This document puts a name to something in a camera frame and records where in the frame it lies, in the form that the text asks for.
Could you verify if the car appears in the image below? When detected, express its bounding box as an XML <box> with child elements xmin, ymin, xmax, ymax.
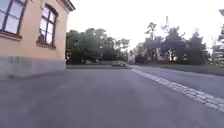
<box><xmin>111</xmin><ymin>60</ymin><xmax>127</xmax><ymax>68</ymax></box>

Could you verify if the yellow building with windows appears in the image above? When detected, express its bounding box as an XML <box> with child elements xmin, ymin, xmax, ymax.
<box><xmin>0</xmin><ymin>0</ymin><xmax>77</xmax><ymax>80</ymax></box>

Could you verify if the grey asphalt road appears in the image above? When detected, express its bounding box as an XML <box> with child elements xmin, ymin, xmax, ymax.
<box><xmin>128</xmin><ymin>64</ymin><xmax>224</xmax><ymax>100</ymax></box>

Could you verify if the row of trees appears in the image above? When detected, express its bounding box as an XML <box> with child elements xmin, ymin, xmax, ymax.
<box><xmin>65</xmin><ymin>21</ymin><xmax>224</xmax><ymax>66</ymax></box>

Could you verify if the grey asphalt pavement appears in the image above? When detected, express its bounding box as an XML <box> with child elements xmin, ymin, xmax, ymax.
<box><xmin>0</xmin><ymin>64</ymin><xmax>224</xmax><ymax>128</ymax></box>

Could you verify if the pale cobblestone kerb strip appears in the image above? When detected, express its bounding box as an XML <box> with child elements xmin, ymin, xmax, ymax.
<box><xmin>130</xmin><ymin>68</ymin><xmax>224</xmax><ymax>114</ymax></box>

